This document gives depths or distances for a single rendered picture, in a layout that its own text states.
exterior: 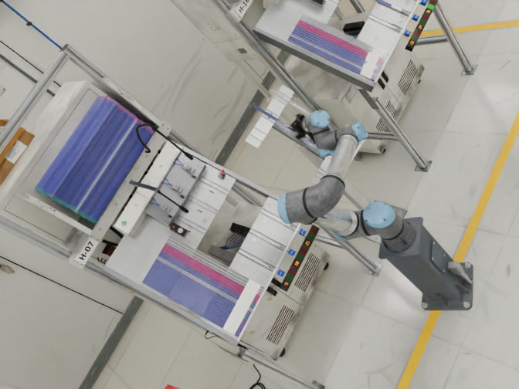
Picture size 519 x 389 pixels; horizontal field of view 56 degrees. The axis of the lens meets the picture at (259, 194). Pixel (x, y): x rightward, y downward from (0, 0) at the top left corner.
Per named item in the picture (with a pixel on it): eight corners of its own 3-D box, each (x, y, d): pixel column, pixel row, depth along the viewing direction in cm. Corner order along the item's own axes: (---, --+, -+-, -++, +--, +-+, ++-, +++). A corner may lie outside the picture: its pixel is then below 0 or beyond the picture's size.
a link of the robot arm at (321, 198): (328, 194, 165) (358, 113, 197) (301, 201, 171) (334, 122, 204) (344, 218, 170) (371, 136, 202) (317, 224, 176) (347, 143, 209)
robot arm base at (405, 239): (417, 220, 214) (408, 208, 208) (415, 251, 207) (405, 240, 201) (385, 224, 224) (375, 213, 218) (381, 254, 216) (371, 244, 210)
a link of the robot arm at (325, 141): (339, 152, 201) (331, 126, 200) (317, 159, 208) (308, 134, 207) (347, 149, 207) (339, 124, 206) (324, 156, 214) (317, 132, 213)
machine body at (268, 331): (336, 259, 302) (276, 211, 265) (283, 365, 286) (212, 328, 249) (268, 238, 352) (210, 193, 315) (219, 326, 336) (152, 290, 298)
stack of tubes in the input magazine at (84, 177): (155, 130, 229) (110, 94, 212) (95, 224, 217) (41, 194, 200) (143, 130, 238) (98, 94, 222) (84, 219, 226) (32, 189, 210)
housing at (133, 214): (186, 156, 249) (183, 146, 235) (134, 240, 237) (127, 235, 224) (173, 149, 250) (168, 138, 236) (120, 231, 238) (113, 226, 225)
